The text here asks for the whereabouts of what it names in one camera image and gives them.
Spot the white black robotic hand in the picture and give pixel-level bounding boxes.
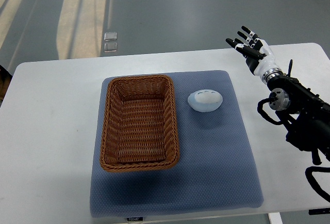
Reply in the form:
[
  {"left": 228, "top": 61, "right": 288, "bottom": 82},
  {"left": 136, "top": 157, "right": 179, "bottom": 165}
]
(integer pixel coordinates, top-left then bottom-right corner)
[{"left": 225, "top": 26, "right": 282, "bottom": 84}]

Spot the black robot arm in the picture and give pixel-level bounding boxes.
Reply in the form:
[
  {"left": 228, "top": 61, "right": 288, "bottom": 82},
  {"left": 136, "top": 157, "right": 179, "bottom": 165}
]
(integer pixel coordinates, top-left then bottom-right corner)
[{"left": 257, "top": 68, "right": 329, "bottom": 165}]

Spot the brown wicker basket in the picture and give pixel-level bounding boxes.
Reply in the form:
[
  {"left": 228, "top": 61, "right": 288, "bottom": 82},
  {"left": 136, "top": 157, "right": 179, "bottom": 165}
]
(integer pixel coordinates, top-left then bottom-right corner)
[{"left": 100, "top": 75, "right": 180, "bottom": 173}]

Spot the blue quilted mat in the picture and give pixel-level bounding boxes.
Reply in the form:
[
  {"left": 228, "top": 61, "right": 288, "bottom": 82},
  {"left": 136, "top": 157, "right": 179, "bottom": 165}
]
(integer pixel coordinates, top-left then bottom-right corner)
[{"left": 90, "top": 70, "right": 263, "bottom": 218}]

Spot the lower metal floor plate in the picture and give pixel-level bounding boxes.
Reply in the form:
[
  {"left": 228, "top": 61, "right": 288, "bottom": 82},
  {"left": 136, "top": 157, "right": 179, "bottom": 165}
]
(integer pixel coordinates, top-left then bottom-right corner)
[{"left": 104, "top": 42, "right": 118, "bottom": 53}]

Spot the metal floor plate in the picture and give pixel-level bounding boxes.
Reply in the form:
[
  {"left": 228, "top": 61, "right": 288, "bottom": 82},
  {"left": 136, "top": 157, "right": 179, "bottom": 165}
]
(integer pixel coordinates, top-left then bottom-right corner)
[
  {"left": 104, "top": 31, "right": 118, "bottom": 41},
  {"left": 104, "top": 42, "right": 118, "bottom": 53}
]

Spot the upper metal floor plate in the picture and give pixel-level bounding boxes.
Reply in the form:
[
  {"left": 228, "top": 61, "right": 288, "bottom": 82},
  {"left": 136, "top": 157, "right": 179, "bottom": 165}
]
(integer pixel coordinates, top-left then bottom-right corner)
[{"left": 104, "top": 31, "right": 118, "bottom": 41}]

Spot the white table leg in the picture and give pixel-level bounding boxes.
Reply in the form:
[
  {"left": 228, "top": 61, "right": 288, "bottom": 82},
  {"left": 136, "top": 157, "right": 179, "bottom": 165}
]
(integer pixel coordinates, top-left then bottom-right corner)
[{"left": 268, "top": 212, "right": 283, "bottom": 224}]

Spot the black table control box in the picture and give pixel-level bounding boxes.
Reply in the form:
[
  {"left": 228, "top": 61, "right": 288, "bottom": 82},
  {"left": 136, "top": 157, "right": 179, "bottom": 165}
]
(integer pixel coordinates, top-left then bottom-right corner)
[{"left": 308, "top": 208, "right": 330, "bottom": 215}]

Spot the brown object at left edge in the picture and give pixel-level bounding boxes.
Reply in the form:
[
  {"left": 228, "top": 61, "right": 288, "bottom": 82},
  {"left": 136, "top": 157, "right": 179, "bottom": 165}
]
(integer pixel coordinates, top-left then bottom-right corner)
[{"left": 0, "top": 65, "right": 12, "bottom": 102}]

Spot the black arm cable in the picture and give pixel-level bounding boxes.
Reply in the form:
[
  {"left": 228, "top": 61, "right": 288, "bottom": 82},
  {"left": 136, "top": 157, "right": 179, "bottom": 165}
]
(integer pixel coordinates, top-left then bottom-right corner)
[{"left": 305, "top": 166, "right": 330, "bottom": 204}]

